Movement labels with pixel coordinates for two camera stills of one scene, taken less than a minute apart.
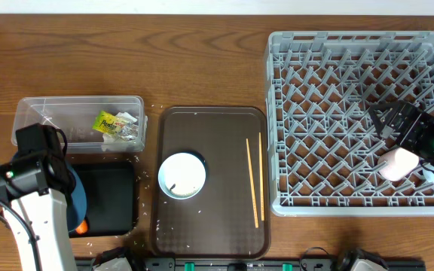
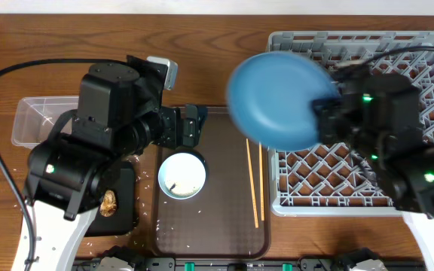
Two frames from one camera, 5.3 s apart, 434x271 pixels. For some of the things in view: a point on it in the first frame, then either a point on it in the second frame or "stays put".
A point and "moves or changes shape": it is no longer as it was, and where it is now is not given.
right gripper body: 421,135 -> 339,128
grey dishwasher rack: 322,146 stays put
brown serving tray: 229,219 stays put
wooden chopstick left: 252,185 stays put
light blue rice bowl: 181,175 stays put
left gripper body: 71,187 -> 165,123
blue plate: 76,206 moves or changes shape
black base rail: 266,263 stays put
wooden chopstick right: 261,182 stays put
